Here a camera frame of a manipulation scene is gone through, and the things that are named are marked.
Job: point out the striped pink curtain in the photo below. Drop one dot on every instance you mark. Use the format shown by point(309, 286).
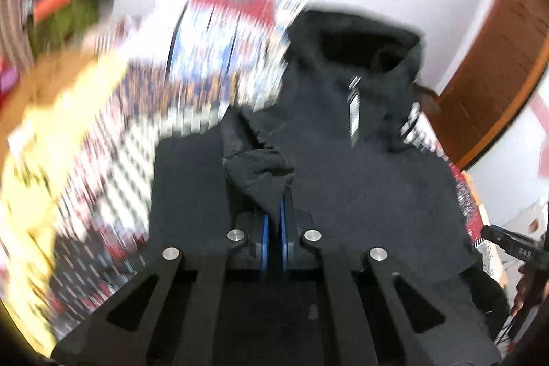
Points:
point(15, 46)

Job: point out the person right hand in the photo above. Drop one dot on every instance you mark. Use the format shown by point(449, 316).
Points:
point(522, 288)

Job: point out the yellow printed garment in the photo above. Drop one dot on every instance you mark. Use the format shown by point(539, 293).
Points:
point(41, 152)

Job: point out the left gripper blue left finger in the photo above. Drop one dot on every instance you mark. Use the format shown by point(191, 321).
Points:
point(234, 295)

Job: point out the brown cardboard box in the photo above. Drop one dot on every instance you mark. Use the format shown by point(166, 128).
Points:
point(51, 74)

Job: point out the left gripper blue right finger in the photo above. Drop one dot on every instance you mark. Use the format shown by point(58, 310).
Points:
point(346, 333)

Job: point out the black zip hoodie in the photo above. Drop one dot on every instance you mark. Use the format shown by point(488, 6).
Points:
point(410, 322)

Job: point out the brown wooden door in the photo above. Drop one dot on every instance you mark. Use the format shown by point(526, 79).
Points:
point(494, 81)

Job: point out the patchwork patterned bedspread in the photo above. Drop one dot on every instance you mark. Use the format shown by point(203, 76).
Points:
point(171, 113)

